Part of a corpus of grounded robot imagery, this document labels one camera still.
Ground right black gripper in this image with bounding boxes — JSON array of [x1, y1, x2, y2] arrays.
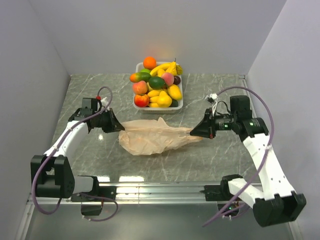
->
[[190, 107, 238, 139]]

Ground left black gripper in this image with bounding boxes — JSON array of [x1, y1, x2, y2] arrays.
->
[[93, 107, 125, 133]]

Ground translucent orange plastic bag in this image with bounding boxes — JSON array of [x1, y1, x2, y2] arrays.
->
[[118, 117, 203, 156]]

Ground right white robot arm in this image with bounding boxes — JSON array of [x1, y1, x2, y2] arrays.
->
[[190, 94, 307, 227]]

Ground fake red apple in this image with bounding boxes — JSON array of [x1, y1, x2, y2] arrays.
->
[[133, 94, 150, 108]]

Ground fake left peach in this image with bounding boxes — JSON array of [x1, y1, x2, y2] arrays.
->
[[132, 80, 148, 95]]

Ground fake yellow mango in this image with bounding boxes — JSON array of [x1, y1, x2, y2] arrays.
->
[[167, 84, 183, 101]]

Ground fake red green mango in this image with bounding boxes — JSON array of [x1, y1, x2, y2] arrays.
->
[[129, 72, 152, 83]]

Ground fake dark plum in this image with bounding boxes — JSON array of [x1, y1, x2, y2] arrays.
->
[[173, 75, 181, 85]]

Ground fake green lime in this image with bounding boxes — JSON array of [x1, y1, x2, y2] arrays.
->
[[148, 76, 166, 90]]

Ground fake pink peach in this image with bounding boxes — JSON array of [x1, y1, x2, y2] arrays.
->
[[161, 72, 175, 86]]

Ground fake yellow pear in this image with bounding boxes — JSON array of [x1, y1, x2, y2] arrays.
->
[[165, 59, 183, 76]]

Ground fake banana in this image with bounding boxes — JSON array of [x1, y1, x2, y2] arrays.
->
[[150, 62, 171, 77]]

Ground fake orange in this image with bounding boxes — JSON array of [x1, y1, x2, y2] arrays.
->
[[143, 56, 157, 70]]

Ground white plastic fruit tray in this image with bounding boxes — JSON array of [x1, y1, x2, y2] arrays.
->
[[132, 74, 184, 114]]

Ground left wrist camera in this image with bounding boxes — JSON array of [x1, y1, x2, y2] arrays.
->
[[96, 96, 109, 108]]

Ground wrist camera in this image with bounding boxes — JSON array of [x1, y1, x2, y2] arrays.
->
[[204, 93, 218, 112], [96, 96, 109, 108]]

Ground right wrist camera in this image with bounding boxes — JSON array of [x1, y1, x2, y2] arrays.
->
[[204, 93, 218, 112]]

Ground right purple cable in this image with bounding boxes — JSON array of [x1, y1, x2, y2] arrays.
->
[[201, 85, 276, 228]]

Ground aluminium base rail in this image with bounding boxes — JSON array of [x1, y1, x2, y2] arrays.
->
[[24, 181, 291, 206]]

